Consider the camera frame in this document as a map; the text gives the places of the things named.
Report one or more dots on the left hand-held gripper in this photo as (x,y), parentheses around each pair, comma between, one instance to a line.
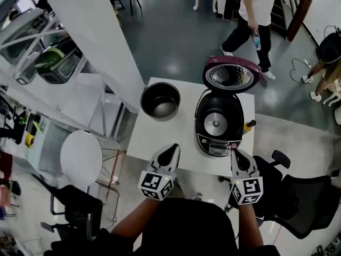
(154,185)

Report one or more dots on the black pot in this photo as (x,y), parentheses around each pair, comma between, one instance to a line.
(161,108)

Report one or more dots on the white power strip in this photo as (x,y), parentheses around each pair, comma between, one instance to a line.
(307,63)

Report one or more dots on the person's left forearm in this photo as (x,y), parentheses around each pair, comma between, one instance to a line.
(136,217)

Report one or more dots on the black mesh office chair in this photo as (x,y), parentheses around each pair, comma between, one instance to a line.
(306,204)

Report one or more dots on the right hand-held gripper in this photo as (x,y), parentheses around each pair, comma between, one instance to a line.
(247,191)

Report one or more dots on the white round table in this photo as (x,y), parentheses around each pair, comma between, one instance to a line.
(80,156)

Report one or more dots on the yellow bottle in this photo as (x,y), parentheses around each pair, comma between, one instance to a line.
(249,127)

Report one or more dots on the maroon rice cooker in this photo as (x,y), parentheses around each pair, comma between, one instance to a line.
(218,103)

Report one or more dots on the person's right forearm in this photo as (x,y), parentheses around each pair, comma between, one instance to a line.
(249,225)

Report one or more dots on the clear water bottle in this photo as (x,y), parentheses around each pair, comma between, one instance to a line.
(256,40)

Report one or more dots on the white metal shelving rack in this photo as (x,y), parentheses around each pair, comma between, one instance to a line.
(80,95)

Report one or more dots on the white square pillar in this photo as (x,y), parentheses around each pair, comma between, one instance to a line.
(93,36)

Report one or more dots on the green black appliance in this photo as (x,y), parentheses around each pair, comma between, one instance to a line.
(50,63)

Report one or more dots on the white stool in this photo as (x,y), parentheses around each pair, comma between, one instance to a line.
(334,92)

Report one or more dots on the person's black shirt torso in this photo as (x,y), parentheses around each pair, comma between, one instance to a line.
(186,228)

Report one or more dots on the brown wooden newel post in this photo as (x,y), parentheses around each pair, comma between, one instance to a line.
(299,15)

